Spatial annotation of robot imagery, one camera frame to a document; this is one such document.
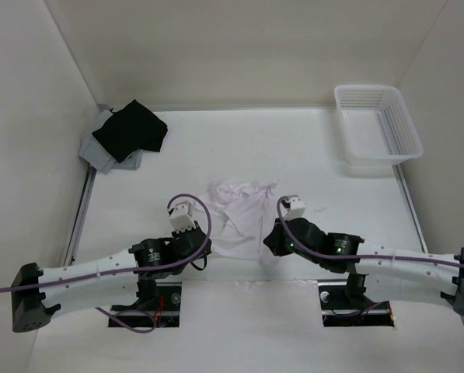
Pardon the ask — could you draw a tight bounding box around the white tank top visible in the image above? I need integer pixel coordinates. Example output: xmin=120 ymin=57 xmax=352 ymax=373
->
xmin=198 ymin=180 xmax=278 ymax=267

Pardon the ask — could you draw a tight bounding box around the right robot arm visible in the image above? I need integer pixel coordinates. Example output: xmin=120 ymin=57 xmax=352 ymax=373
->
xmin=263 ymin=218 xmax=464 ymax=317

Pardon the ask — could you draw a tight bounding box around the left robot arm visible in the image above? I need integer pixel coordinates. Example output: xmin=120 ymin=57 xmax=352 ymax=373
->
xmin=9 ymin=227 xmax=211 ymax=333

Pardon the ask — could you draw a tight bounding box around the folded black tank top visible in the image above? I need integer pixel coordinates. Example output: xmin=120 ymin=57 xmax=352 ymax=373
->
xmin=92 ymin=99 xmax=168 ymax=162

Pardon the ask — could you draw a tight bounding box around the folded grey tank top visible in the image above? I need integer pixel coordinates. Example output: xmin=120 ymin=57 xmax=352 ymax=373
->
xmin=78 ymin=110 xmax=143 ymax=174

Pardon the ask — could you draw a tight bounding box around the white plastic basket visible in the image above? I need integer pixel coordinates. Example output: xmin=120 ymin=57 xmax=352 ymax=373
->
xmin=333 ymin=85 xmax=424 ymax=167

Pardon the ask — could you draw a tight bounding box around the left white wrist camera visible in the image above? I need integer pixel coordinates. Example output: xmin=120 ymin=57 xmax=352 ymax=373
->
xmin=169 ymin=200 xmax=197 ymax=233

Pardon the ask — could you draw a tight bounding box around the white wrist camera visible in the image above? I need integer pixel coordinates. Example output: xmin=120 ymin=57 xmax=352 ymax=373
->
xmin=169 ymin=200 xmax=197 ymax=233
xmin=282 ymin=195 xmax=305 ymax=221

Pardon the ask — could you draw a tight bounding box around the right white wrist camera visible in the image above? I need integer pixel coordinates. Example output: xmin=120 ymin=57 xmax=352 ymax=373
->
xmin=282 ymin=195 xmax=305 ymax=221

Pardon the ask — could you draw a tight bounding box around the left metal table rail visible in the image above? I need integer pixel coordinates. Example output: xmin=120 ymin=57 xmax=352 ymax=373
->
xmin=60 ymin=166 xmax=96 ymax=267

